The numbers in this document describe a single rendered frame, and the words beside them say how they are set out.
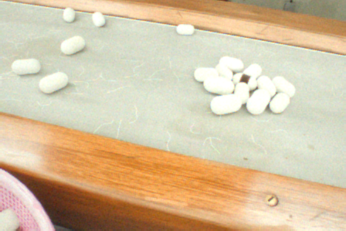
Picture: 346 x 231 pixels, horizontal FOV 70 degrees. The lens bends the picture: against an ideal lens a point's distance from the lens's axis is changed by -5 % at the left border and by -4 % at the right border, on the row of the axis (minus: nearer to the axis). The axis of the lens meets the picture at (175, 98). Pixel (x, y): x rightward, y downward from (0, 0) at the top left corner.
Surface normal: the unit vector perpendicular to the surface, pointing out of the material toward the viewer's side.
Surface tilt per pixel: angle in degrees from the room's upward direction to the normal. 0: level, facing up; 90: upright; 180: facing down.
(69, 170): 0
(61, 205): 90
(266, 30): 45
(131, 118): 0
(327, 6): 90
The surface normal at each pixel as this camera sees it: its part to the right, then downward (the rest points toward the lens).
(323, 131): 0.07, -0.77
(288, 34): -0.10, -0.11
